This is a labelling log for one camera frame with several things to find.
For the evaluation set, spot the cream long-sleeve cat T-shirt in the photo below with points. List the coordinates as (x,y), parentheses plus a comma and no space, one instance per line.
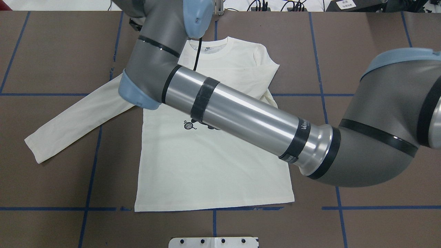
(185,165)

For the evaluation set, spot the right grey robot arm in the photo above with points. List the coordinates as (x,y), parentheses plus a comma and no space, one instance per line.
(395,110)

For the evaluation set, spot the black power strip with plugs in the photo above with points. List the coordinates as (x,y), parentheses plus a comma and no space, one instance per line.
(259,6)

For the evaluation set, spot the dark box with white label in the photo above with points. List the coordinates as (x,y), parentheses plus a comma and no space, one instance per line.
(356,6)

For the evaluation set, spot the aluminium frame post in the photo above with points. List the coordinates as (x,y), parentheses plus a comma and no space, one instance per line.
(219,7)

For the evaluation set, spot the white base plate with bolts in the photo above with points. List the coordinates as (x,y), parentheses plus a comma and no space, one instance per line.
(214,242)

